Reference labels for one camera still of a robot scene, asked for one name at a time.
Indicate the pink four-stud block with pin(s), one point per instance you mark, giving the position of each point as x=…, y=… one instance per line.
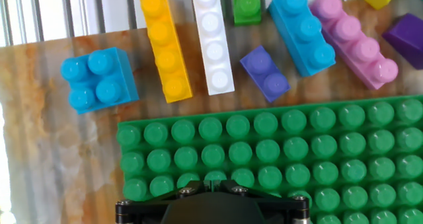
x=353, y=39

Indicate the green two-stud block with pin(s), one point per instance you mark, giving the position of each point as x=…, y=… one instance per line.
x=246, y=6

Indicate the white four-stud block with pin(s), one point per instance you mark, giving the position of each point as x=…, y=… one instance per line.
x=213, y=45

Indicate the orange-yellow four-stud block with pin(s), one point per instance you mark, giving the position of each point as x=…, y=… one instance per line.
x=165, y=52

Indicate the blue three-stud block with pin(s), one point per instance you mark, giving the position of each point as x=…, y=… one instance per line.
x=304, y=32

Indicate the indigo two-stud block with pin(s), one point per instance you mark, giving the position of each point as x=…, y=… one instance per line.
x=264, y=72

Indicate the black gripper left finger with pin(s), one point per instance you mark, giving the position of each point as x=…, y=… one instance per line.
x=142, y=212

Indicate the marble pattern plastic mat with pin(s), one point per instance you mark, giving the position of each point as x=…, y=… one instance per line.
x=49, y=151

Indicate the purple stepped block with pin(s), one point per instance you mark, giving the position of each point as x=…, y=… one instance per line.
x=406, y=39

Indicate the blue two-by-two block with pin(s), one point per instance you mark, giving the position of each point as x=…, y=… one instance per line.
x=99, y=78

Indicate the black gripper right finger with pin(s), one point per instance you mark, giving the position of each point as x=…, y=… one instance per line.
x=287, y=212

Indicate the green studded baseplate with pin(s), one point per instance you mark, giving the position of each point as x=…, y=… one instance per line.
x=297, y=151

